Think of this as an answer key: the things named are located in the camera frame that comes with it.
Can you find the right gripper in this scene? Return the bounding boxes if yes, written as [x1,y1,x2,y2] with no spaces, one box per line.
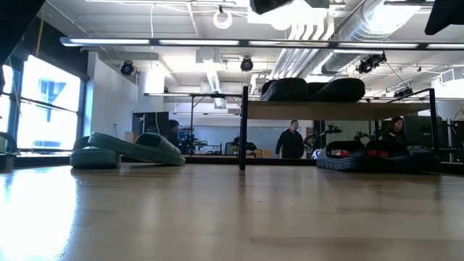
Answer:
[249,0,293,15]

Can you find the black rubber slide sandal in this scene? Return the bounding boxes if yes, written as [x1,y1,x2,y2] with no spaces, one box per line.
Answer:
[315,140,368,172]
[307,78,366,104]
[260,77,310,102]
[364,140,436,172]

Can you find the green rubber slide sandal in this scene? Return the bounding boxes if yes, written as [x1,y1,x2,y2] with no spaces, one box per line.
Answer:
[88,131,186,167]
[69,136,123,170]

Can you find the white ceiling pipes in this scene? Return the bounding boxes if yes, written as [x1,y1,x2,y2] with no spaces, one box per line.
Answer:
[270,14,336,80]

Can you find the background table black legs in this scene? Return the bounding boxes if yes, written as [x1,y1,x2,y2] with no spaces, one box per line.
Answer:
[144,92,243,155]

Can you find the person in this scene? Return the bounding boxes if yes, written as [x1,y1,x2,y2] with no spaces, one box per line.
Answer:
[379,115,410,145]
[165,119,182,146]
[274,119,306,160]

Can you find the long ceiling light bar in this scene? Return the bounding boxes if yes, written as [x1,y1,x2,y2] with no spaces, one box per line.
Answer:
[59,35,464,51]

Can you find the black cabinet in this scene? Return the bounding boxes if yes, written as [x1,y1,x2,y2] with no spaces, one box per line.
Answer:
[131,111,170,137]

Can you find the red plastic bin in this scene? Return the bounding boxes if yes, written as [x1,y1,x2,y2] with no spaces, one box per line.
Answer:
[327,148,391,159]

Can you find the large bright window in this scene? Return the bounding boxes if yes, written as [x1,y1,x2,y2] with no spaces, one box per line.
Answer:
[0,54,83,152]

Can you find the white ring lamp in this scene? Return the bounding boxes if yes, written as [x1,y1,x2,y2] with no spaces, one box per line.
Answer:
[212,9,233,30]

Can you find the silver ventilation duct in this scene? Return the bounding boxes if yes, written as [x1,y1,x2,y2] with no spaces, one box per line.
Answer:
[320,0,428,75]

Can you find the black ceiling camera cluster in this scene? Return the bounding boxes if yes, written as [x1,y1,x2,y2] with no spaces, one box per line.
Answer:
[355,52,388,75]

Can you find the wooden shelf black frame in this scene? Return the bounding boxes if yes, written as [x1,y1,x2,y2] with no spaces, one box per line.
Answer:
[238,86,439,171]

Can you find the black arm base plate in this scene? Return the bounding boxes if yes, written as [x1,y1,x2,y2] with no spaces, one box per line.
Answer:
[0,132,18,173]

